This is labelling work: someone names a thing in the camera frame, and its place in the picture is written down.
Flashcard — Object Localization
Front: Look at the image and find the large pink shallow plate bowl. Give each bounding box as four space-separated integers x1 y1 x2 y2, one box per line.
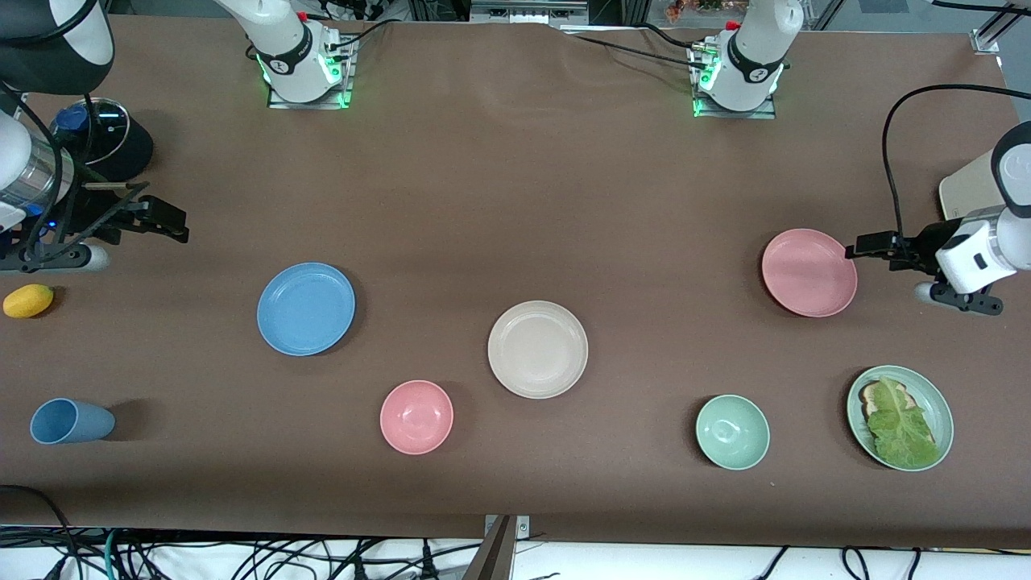
761 228 859 318

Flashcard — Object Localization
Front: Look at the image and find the blue shallow plate bowl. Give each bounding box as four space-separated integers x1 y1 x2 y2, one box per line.
257 262 356 357

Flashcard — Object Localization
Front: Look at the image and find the black pot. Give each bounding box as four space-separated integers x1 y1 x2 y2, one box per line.
48 97 154 182

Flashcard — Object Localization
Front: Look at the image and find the beige toaster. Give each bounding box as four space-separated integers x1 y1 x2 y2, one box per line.
938 149 1008 222

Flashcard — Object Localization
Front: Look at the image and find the glass lid with blue knob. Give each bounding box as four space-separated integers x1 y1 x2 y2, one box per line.
50 98 130 166

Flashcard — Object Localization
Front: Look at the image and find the yellow lemon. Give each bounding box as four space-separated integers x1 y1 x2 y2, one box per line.
2 284 55 319

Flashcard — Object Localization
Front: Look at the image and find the toasted bread slice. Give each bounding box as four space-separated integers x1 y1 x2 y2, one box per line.
859 381 911 420

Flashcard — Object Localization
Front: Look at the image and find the green shallow plate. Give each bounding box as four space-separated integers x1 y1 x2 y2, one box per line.
846 365 954 472

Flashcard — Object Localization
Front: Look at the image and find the green lettuce leaf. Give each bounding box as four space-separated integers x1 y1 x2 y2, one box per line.
866 376 942 470

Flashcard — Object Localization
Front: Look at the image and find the blue plastic cup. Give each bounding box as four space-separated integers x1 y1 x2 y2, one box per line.
30 398 116 445

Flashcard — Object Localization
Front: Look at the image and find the small deep green bowl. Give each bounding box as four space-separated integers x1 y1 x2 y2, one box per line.
695 394 771 470

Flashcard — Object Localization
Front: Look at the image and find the small deep pink bowl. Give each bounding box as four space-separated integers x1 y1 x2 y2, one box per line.
379 379 454 456

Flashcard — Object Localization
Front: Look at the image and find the beige shallow plate bowl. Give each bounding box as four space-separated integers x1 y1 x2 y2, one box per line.
487 300 589 400

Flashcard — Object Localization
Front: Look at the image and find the grey power strip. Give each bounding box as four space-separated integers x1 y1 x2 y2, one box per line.
471 0 589 26

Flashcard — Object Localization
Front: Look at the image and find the dark metal bar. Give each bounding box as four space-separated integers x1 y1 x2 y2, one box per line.
462 516 516 580

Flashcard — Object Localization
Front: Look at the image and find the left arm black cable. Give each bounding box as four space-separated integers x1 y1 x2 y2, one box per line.
881 82 1031 242

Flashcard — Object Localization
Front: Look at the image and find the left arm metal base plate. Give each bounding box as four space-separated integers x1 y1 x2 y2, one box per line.
691 40 778 120

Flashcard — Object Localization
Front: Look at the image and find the aluminium frame profile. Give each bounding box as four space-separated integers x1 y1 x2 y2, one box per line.
971 0 1028 54

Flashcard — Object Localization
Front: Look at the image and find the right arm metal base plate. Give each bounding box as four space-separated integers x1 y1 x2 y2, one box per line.
267 34 356 110

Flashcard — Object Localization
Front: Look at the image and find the long black cable on table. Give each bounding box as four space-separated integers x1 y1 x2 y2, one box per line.
564 31 711 70

